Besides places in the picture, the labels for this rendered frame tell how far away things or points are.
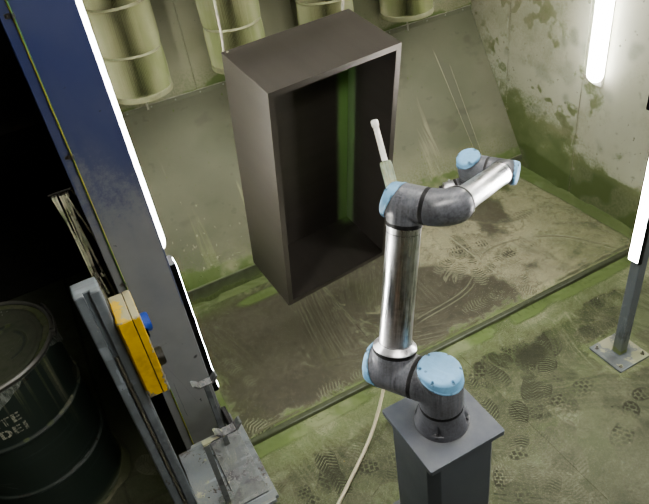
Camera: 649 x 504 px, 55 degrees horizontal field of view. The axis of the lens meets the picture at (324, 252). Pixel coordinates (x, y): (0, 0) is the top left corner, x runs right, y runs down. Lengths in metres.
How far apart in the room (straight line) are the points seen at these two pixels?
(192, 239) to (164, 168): 0.45
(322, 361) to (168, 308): 1.35
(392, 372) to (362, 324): 1.39
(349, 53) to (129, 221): 1.05
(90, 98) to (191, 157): 2.08
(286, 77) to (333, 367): 1.60
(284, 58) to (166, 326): 1.07
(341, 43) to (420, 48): 2.01
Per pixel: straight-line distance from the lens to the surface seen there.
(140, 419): 1.75
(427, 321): 3.49
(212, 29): 3.54
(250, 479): 2.05
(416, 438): 2.25
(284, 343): 3.47
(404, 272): 1.97
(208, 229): 3.81
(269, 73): 2.36
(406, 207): 1.88
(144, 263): 2.06
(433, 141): 4.37
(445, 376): 2.07
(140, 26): 3.38
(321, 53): 2.46
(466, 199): 1.90
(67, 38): 1.77
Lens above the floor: 2.47
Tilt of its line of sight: 37 degrees down
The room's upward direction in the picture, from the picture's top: 9 degrees counter-clockwise
